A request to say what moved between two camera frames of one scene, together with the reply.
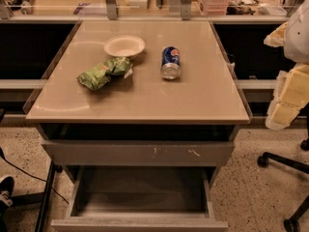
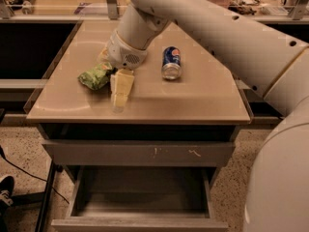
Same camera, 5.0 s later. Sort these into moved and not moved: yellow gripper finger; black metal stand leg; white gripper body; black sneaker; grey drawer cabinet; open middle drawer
Moved: white gripper body; yellow gripper finger
Not moved: grey drawer cabinet; black sneaker; black metal stand leg; open middle drawer
